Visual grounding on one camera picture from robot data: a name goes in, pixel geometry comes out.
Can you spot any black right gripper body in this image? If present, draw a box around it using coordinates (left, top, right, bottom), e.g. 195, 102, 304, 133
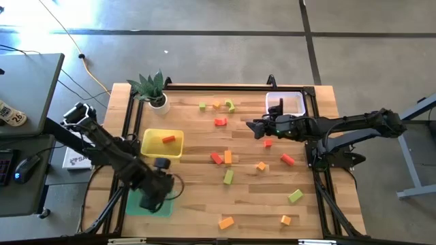
264, 114, 304, 142

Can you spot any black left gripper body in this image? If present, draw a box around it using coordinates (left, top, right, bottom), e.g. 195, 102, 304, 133
138, 168, 176, 212

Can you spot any clear plastic bin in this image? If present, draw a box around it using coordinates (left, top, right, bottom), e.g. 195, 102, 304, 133
265, 91, 307, 118

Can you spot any yellow translucent plastic bin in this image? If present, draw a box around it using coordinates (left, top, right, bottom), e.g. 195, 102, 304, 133
140, 128, 185, 159

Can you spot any white plant pot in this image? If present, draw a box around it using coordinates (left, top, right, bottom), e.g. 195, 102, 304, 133
149, 92, 171, 116

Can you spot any white printed box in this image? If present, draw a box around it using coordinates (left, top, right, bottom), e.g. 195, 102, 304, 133
62, 131, 95, 170

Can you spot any green snake plant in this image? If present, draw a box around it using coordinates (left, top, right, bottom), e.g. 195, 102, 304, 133
126, 69, 168, 103

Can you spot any grey metal desk leg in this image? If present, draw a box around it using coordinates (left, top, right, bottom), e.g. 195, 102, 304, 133
396, 93, 436, 200

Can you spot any black computer mouse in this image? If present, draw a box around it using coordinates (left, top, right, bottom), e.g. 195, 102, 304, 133
13, 154, 42, 184

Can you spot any dark grey desk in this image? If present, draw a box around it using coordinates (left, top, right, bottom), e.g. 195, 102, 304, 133
0, 134, 55, 218

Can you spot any black keyboard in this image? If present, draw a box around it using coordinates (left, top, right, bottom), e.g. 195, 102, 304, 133
0, 149, 14, 187

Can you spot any white printed drink can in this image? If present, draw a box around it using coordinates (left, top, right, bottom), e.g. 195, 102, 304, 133
0, 99, 27, 128

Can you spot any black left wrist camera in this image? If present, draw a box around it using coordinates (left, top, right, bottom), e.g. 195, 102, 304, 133
153, 157, 171, 171

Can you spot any black aluminium table frame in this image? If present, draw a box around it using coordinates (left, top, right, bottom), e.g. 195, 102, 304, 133
76, 73, 367, 245

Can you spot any silver aluminium bracket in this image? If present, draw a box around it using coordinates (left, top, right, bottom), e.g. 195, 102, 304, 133
108, 238, 148, 245
298, 239, 338, 245

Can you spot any black floor cable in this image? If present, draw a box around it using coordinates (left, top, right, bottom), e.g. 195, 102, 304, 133
0, 44, 112, 110

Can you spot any yellow floor cable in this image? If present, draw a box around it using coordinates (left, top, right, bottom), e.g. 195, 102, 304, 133
37, 0, 112, 96

